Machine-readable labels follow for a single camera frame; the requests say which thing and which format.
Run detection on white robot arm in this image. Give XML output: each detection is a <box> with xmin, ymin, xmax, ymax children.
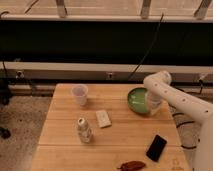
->
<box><xmin>143</xmin><ymin>71</ymin><xmax>213</xmax><ymax>171</ymax></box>

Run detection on black smartphone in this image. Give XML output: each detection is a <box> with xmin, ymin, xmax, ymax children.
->
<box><xmin>146</xmin><ymin>135</ymin><xmax>167</xmax><ymax>162</ymax></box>

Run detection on wooden table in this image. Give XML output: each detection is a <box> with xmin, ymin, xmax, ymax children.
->
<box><xmin>30</xmin><ymin>84</ymin><xmax>190</xmax><ymax>171</ymax></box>

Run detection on black hanging cable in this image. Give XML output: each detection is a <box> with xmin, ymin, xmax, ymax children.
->
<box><xmin>125</xmin><ymin>12</ymin><xmax>165</xmax><ymax>82</ymax></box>

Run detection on black floor cable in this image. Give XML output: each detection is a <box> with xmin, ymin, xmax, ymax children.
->
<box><xmin>172</xmin><ymin>111</ymin><xmax>202</xmax><ymax>150</ymax></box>

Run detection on small clear plastic bottle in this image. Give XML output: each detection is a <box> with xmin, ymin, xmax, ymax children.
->
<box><xmin>77</xmin><ymin>118</ymin><xmax>92</xmax><ymax>143</ymax></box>

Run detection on red chili pepper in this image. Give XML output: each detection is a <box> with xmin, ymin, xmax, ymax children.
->
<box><xmin>119</xmin><ymin>161</ymin><xmax>146</xmax><ymax>171</ymax></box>

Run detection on translucent plastic cup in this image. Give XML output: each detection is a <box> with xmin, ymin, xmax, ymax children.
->
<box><xmin>71</xmin><ymin>84</ymin><xmax>88</xmax><ymax>106</ymax></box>

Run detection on green ceramic bowl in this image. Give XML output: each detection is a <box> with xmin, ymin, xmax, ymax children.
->
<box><xmin>127</xmin><ymin>87</ymin><xmax>149</xmax><ymax>115</ymax></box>

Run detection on black object at left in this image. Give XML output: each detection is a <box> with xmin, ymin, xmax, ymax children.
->
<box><xmin>0</xmin><ymin>127</ymin><xmax>11</xmax><ymax>139</ymax></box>

